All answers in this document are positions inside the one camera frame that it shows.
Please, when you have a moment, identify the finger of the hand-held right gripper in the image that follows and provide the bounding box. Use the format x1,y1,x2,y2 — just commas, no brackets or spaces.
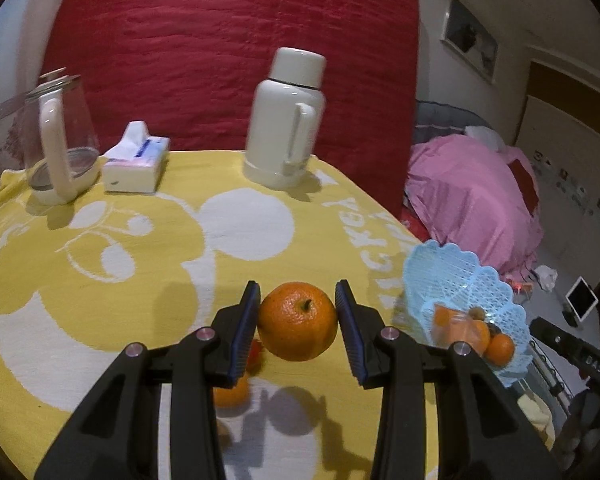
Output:
530,317,600,378

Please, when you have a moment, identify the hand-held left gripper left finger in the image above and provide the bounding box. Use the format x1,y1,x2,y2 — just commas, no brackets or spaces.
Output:
34,280,262,480

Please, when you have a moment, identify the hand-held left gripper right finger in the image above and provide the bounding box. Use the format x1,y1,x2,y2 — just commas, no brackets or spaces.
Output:
334,279,563,480

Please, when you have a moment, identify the small mandarin with dark stem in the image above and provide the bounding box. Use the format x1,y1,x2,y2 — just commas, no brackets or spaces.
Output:
257,282,339,362

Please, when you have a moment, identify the large reddish mandarin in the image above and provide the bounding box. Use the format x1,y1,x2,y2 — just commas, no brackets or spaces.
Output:
482,332,516,366

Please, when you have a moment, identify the light blue lace basket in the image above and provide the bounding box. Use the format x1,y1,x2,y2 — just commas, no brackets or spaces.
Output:
402,240,531,388

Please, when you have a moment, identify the white tablet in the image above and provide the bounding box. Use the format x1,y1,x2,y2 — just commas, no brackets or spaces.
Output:
565,276,599,320

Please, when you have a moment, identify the yellow plush toy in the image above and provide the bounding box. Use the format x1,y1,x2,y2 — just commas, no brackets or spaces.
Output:
517,392,556,448

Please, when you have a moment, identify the smooth round orange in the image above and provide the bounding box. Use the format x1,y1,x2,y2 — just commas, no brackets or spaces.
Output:
214,375,251,408

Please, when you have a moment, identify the crumpled white paper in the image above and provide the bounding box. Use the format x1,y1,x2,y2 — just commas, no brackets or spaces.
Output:
532,265,558,291

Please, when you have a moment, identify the yellow printed towel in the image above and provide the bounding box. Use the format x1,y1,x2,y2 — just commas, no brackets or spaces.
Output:
0,149,441,480

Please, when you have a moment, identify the red pillow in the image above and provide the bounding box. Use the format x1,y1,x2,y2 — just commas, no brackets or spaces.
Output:
510,157,540,216

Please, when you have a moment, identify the pink blanket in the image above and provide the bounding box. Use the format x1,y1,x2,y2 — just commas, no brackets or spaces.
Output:
405,135,546,281

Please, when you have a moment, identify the wooden wardrobe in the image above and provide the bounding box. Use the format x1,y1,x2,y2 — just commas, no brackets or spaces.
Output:
512,60,600,291

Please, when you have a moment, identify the white tissue box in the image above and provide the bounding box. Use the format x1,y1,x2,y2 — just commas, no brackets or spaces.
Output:
102,121,171,194

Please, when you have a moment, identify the white thermos jug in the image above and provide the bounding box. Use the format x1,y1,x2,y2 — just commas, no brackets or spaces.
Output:
243,47,327,190

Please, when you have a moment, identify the white pillow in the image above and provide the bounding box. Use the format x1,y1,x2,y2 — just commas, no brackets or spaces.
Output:
462,124,506,151

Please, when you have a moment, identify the grey quilted cushion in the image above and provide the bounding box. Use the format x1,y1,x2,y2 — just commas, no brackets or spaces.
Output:
412,100,496,143

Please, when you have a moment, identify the red quilted blanket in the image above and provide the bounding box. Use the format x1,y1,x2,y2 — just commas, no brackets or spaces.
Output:
40,0,421,221

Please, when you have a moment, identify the glass kettle with cream handle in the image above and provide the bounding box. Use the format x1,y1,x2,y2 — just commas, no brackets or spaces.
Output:
24,67,101,206

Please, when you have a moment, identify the framed wall picture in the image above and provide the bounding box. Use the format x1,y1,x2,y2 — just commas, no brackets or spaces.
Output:
442,0,499,83

